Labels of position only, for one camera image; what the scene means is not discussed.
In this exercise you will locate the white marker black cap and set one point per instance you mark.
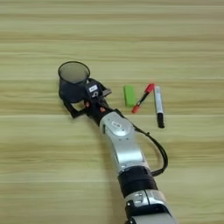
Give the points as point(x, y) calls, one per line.
point(157, 100)

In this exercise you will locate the green eraser block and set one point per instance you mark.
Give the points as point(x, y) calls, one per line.
point(129, 96)

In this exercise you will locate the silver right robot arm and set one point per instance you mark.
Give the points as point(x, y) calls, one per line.
point(128, 148)

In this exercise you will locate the black mesh pen cup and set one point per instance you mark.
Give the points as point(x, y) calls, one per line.
point(68, 90)

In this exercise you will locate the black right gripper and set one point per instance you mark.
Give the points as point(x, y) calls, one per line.
point(94, 109)

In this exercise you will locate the red marker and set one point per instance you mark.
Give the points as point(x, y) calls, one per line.
point(149, 88)

